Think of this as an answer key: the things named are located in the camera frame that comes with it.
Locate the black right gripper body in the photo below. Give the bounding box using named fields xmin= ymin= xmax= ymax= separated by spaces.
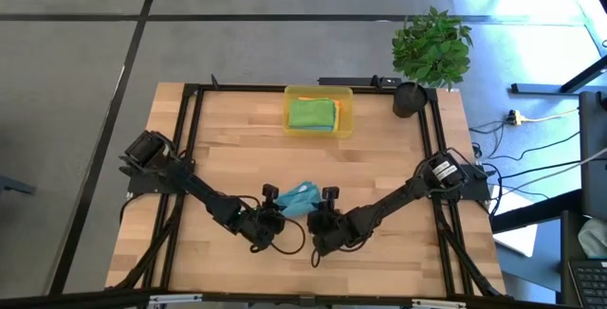
xmin=330 ymin=208 xmax=370 ymax=249

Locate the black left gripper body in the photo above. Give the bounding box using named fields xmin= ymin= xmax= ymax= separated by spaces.
xmin=240 ymin=207 xmax=287 ymax=249

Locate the green microfiber towel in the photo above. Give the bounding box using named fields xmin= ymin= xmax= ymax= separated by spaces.
xmin=287 ymin=99 xmax=337 ymax=129

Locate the yellow translucent plastic bin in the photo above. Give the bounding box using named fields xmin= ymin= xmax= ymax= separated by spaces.
xmin=283 ymin=85 xmax=355 ymax=138

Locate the black rectangular bar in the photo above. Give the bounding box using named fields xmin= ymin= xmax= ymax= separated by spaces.
xmin=316 ymin=75 xmax=403 ymax=89

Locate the black plant pot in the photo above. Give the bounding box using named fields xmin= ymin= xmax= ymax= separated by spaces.
xmin=392 ymin=81 xmax=431 ymax=119

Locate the white flat board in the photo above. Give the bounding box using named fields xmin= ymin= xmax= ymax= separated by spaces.
xmin=487 ymin=184 xmax=541 ymax=259

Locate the green leafy plant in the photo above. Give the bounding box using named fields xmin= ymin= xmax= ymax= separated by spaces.
xmin=390 ymin=5 xmax=475 ymax=90

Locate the dark desk beam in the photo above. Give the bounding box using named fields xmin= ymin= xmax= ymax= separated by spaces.
xmin=490 ymin=189 xmax=585 ymax=235

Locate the black desk leg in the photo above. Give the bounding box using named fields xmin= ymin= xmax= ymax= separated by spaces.
xmin=509 ymin=54 xmax=607 ymax=97

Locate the grey cloth bundle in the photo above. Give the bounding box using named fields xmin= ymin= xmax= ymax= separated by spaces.
xmin=576 ymin=217 xmax=607 ymax=260

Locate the black keyboard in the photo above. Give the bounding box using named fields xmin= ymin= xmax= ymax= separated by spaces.
xmin=566 ymin=258 xmax=607 ymax=309

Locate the dark furniture foot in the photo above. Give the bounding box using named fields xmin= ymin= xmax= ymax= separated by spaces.
xmin=0 ymin=174 xmax=38 ymax=196

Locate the grey computer case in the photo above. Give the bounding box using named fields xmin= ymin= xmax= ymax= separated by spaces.
xmin=578 ymin=90 xmax=607 ymax=221

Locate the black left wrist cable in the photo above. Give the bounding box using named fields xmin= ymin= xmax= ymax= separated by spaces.
xmin=249 ymin=216 xmax=307 ymax=257

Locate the silver metal bracket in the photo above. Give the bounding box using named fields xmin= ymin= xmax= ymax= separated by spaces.
xmin=148 ymin=293 xmax=204 ymax=306
xmin=410 ymin=298 xmax=468 ymax=309

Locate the black aluminium table frame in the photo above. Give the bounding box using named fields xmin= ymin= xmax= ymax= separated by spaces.
xmin=104 ymin=73 xmax=507 ymax=300

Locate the black floor cable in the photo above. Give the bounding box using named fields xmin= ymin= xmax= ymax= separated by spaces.
xmin=492 ymin=158 xmax=582 ymax=181
xmin=487 ymin=130 xmax=582 ymax=163

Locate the black frame crossbar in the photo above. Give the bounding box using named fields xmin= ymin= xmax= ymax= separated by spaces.
xmin=0 ymin=287 xmax=607 ymax=309

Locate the yellow extension cord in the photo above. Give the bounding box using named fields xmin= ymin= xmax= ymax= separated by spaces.
xmin=504 ymin=107 xmax=580 ymax=128

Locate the grey floor cable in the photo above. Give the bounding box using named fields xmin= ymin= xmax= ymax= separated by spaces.
xmin=497 ymin=146 xmax=607 ymax=197

